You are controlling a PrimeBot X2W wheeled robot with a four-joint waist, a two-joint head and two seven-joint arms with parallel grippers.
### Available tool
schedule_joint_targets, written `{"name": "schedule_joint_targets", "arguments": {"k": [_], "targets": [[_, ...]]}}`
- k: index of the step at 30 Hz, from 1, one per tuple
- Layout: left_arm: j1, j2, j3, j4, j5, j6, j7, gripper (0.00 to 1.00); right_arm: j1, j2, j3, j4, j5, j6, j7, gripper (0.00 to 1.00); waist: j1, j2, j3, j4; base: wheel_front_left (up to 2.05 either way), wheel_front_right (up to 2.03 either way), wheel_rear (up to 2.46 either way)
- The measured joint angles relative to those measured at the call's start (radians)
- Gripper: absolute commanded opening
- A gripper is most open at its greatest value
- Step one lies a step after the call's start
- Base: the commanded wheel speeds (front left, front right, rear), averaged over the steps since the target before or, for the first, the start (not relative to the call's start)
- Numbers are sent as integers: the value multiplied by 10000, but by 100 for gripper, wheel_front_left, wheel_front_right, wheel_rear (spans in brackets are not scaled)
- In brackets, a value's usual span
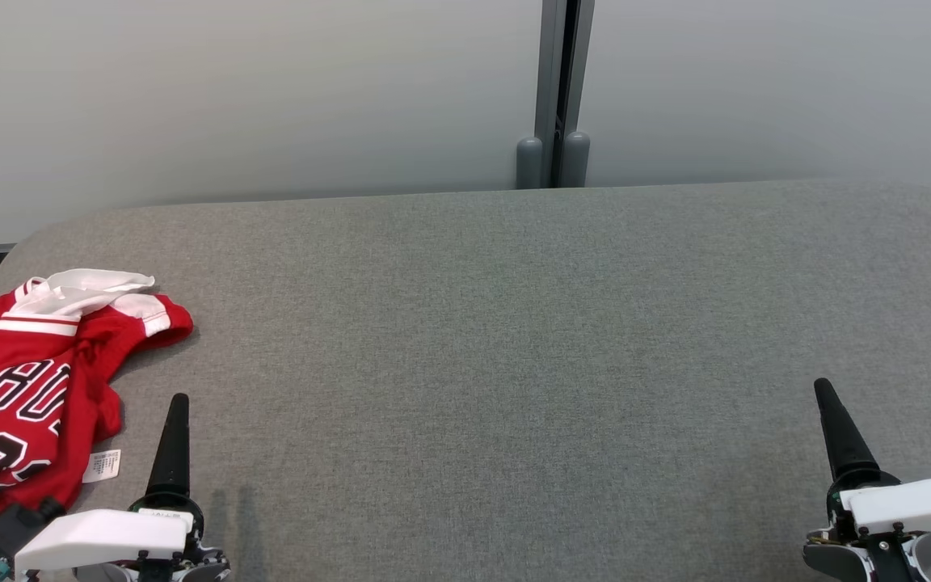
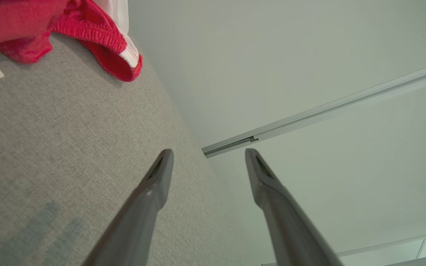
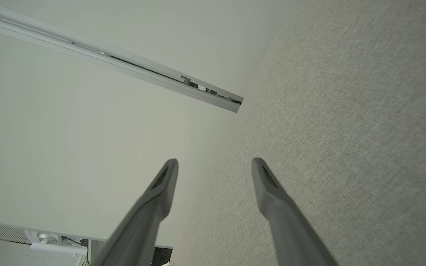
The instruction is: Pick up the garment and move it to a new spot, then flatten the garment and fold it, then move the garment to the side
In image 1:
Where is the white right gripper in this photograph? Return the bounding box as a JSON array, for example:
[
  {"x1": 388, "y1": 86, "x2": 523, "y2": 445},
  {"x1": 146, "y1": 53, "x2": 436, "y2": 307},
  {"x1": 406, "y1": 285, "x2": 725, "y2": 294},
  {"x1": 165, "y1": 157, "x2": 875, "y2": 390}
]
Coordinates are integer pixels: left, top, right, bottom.
[{"x1": 803, "y1": 378, "x2": 931, "y2": 582}]

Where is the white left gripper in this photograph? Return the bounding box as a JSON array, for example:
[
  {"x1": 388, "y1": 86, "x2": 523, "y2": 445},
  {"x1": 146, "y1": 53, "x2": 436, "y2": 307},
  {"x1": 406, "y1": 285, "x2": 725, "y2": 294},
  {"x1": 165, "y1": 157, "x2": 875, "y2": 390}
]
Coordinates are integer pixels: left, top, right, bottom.
[{"x1": 13, "y1": 394, "x2": 232, "y2": 582}]

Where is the grey fabric sofa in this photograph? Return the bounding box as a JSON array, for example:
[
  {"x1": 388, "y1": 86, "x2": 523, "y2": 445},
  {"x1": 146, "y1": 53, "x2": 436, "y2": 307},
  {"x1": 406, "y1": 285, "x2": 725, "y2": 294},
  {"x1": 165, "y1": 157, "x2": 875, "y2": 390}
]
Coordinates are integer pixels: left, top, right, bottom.
[{"x1": 0, "y1": 178, "x2": 931, "y2": 582}]

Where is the grey cylindrical bumper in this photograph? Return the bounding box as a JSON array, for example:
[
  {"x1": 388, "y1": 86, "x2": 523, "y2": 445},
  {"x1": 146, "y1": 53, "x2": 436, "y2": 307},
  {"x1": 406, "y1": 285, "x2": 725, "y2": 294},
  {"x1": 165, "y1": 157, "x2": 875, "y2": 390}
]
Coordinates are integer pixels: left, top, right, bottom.
[
  {"x1": 516, "y1": 136, "x2": 545, "y2": 190},
  {"x1": 560, "y1": 131, "x2": 592, "y2": 188}
]

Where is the grey metal wall post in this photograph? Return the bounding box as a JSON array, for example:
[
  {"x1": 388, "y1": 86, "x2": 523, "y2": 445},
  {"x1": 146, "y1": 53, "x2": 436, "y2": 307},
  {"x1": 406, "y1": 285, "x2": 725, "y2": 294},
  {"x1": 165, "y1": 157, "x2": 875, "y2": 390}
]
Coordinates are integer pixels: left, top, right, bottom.
[{"x1": 534, "y1": 0, "x2": 596, "y2": 188}]

